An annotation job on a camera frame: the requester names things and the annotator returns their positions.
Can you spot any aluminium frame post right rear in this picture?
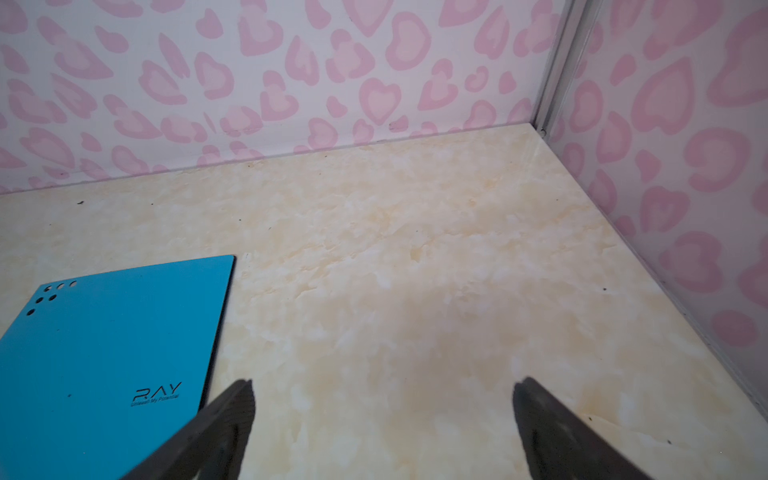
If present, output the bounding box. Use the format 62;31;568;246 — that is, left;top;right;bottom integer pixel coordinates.
530;0;602;141

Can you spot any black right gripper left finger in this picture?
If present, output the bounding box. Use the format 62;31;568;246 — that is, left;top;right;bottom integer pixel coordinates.
124;379;256;479

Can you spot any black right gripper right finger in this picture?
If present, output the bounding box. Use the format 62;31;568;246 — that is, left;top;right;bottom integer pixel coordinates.
512;377;649;480

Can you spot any teal folder with black inside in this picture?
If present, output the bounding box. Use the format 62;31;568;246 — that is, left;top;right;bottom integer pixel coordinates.
1;255;235;479

